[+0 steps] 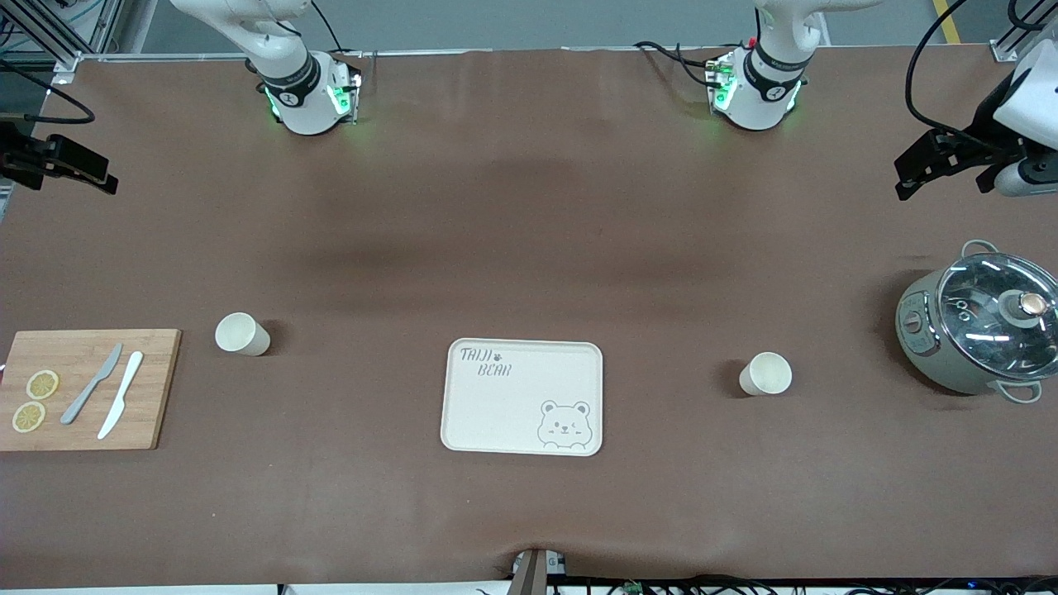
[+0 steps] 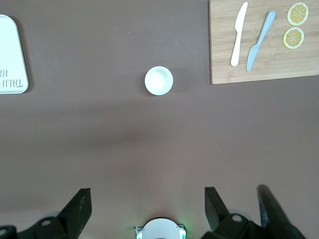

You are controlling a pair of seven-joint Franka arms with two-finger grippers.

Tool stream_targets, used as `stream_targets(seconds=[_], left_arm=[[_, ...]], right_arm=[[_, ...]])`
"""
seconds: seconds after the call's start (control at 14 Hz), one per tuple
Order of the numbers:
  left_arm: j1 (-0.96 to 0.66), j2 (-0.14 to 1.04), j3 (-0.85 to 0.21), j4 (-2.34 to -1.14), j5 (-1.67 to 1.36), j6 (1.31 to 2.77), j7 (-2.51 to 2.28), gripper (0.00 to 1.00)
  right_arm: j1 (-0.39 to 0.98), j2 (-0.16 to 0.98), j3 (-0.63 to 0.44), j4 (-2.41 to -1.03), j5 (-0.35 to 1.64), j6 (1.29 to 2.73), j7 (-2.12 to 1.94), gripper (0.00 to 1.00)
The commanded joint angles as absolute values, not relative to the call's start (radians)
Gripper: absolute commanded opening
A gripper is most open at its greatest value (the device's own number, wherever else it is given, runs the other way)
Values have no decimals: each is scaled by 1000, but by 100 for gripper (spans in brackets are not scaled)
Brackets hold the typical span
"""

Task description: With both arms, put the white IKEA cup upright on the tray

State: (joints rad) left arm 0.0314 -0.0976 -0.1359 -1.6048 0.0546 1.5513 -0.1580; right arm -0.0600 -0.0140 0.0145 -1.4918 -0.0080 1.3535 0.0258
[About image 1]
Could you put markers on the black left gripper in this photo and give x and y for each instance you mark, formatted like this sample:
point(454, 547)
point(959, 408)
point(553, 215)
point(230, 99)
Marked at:
point(986, 137)

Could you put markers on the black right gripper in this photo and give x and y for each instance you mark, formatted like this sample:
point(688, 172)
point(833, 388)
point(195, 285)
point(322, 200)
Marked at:
point(18, 156)

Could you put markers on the white IKEA cup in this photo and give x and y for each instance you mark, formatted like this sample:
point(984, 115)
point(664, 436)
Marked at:
point(242, 335)
point(765, 373)

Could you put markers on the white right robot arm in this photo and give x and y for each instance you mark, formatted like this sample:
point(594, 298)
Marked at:
point(289, 83)

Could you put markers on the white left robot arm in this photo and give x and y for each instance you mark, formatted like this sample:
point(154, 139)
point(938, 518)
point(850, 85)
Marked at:
point(764, 91)

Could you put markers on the cream bear print tray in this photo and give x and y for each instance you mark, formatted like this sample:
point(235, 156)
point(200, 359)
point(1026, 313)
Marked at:
point(512, 413)

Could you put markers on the glass pot lid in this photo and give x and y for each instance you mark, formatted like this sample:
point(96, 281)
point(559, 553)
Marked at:
point(975, 314)

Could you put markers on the grey-green electric cooking pot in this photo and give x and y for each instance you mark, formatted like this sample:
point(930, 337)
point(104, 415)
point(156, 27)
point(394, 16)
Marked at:
point(919, 351)

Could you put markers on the lemon slice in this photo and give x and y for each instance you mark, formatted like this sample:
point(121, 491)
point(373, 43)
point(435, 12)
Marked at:
point(29, 417)
point(43, 384)

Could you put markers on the grey plastic knife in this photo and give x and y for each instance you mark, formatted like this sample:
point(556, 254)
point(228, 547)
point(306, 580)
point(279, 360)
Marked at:
point(87, 392)

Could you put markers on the wooden cutting board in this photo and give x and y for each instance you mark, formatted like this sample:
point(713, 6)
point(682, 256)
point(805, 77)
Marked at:
point(157, 388)

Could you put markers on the white plastic knife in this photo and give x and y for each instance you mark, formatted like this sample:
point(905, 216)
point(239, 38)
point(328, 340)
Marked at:
point(122, 397)

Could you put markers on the brown table cover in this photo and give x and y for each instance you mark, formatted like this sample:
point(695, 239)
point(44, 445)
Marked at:
point(529, 231)

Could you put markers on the aluminium frame profile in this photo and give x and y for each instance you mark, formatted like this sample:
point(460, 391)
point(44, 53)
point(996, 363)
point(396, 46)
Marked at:
point(50, 37)
point(1012, 41)

